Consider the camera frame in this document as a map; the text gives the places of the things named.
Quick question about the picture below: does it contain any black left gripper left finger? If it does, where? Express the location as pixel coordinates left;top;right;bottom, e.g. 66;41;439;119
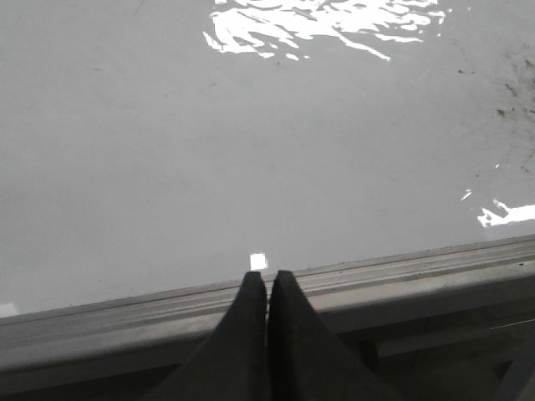
143;272;268;400

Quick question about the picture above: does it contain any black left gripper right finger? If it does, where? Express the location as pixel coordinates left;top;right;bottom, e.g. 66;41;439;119
267;271;403;400

